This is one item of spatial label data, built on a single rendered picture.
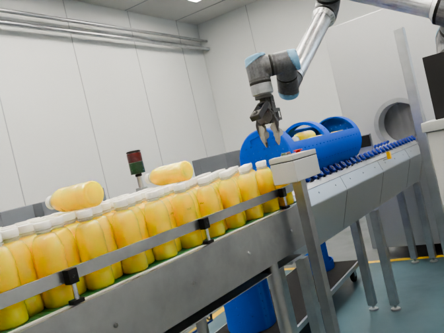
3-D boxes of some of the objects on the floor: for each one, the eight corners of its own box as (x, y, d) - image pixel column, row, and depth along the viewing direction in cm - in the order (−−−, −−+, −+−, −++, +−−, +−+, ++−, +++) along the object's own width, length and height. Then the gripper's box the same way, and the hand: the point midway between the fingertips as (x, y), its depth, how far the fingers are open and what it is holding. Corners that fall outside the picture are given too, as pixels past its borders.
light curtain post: (461, 282, 328) (404, 27, 325) (460, 285, 323) (402, 26, 320) (451, 283, 332) (395, 30, 329) (449, 285, 327) (392, 30, 324)
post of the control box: (363, 430, 194) (305, 178, 192) (359, 436, 190) (300, 179, 189) (353, 429, 196) (296, 179, 194) (349, 435, 193) (291, 181, 191)
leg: (380, 308, 316) (357, 211, 315) (376, 311, 312) (354, 213, 310) (370, 308, 320) (349, 212, 318) (367, 311, 315) (345, 214, 314)
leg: (439, 259, 387) (421, 180, 386) (437, 262, 382) (419, 182, 381) (431, 260, 390) (413, 182, 389) (429, 263, 386) (411, 183, 385)
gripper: (281, 91, 207) (293, 141, 208) (257, 98, 214) (268, 147, 215) (271, 92, 200) (283, 143, 201) (246, 99, 208) (258, 149, 208)
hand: (271, 143), depth 206 cm, fingers open, 5 cm apart
